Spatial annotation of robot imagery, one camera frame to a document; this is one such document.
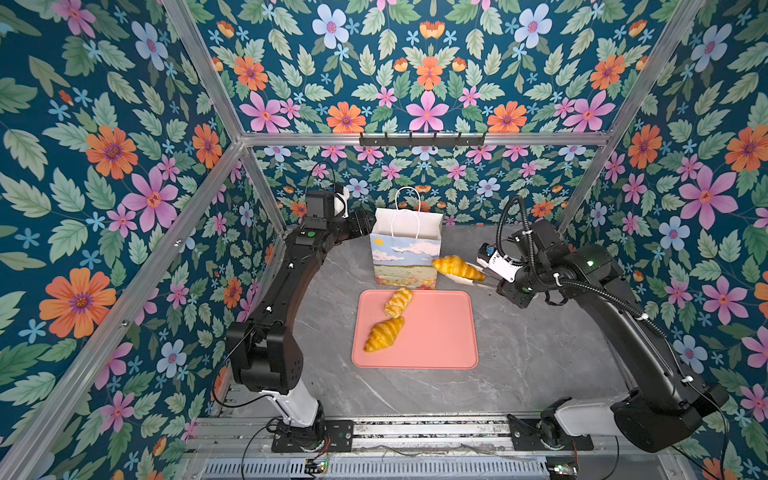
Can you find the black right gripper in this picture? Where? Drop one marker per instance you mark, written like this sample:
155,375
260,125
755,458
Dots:
506,291

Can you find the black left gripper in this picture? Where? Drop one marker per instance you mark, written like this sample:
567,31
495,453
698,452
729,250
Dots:
358,222

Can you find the painted landscape paper bag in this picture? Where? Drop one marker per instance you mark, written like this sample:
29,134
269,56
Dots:
404,242

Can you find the small croissant top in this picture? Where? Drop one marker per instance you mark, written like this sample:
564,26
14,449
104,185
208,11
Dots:
398,303

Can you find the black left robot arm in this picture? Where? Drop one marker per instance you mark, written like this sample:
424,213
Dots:
264,356

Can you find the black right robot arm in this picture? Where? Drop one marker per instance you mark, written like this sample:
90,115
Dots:
668,400

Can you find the pink rectangular tray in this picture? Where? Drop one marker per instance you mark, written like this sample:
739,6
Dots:
438,333

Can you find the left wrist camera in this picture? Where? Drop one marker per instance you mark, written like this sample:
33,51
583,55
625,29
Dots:
326,205

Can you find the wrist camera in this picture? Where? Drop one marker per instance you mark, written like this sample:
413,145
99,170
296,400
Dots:
498,265
326,205

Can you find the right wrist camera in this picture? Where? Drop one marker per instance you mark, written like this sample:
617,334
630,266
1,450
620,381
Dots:
498,265

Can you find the black hook rail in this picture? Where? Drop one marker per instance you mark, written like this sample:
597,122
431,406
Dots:
411,139

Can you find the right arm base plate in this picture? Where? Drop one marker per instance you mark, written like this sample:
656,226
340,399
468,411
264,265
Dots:
534,433

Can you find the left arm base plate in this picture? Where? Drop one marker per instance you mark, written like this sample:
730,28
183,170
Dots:
326,436

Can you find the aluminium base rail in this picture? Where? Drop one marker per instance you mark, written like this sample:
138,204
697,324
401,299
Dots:
415,447

